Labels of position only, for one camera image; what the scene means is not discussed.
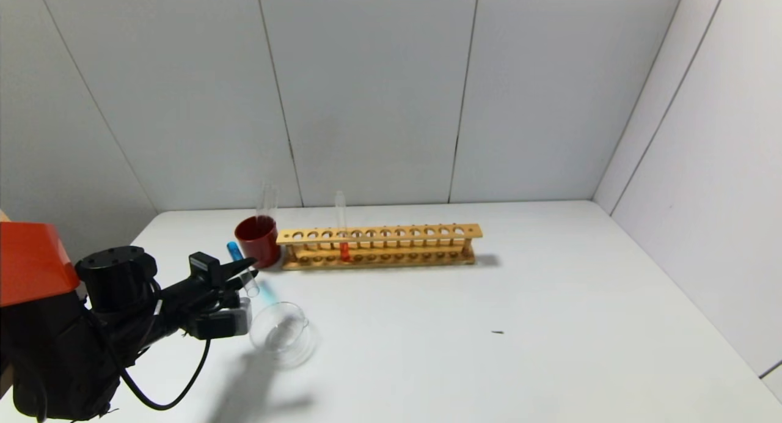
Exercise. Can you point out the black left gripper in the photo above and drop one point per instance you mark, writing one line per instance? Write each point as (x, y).
(206, 268)

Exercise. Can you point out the test tube with blue pigment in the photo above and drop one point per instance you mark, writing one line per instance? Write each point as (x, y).
(250, 283)

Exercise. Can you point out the test tube with red pigment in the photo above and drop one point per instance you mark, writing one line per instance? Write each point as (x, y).
(344, 252)

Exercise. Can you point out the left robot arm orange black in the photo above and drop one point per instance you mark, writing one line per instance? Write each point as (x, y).
(49, 349)

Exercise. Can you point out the empty glass test tube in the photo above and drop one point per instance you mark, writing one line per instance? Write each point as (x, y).
(267, 203)

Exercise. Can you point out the wooden test tube rack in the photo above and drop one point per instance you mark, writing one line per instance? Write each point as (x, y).
(397, 232)

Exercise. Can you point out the red plastic cup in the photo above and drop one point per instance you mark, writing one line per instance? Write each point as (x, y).
(259, 242)

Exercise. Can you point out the clear glass dish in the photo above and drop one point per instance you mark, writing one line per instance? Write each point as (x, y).
(287, 342)

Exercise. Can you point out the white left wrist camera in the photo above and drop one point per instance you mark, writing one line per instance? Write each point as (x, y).
(235, 318)

